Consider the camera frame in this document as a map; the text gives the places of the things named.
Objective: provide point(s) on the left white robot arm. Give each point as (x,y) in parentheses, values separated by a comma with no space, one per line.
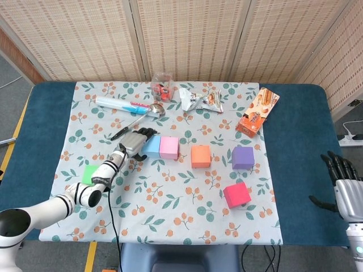
(56,202)

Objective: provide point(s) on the green cube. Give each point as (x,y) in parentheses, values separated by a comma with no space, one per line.
(88,174)

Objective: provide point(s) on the pink cube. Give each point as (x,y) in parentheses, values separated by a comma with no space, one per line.
(169,148)

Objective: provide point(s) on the white plastic wrap roll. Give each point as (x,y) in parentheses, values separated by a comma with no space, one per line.
(113,103)

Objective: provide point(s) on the teal table cover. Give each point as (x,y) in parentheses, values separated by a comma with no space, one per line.
(297,141)

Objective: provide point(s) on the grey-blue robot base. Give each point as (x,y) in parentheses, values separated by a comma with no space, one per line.
(181,258)

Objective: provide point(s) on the red cube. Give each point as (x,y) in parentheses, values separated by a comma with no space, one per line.
(236,195)

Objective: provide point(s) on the purple cube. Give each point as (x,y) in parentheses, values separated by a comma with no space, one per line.
(242,158)

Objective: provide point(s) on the clear bag orange items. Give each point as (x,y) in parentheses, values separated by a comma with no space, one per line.
(162,90)

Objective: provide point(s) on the orange biscuit box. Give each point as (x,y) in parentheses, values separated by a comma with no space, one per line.
(255,116)

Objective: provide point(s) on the grey metal bar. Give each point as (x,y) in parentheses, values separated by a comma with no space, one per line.
(7,141)

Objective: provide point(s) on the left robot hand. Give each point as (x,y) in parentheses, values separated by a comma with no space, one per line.
(133,143)

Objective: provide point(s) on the blue cube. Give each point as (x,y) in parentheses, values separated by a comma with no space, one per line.
(151,147)

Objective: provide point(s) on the floral tablecloth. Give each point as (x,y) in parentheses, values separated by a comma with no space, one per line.
(170,198)

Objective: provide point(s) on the crumpled snack bag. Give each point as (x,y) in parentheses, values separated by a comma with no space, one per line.
(198,100)

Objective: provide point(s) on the woven folding screen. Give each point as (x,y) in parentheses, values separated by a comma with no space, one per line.
(198,37)

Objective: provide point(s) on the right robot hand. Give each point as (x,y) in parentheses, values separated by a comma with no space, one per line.
(348,195)

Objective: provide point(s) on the white power strip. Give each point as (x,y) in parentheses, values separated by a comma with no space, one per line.
(348,140)

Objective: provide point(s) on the orange cube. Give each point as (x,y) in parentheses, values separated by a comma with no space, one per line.
(200,157)

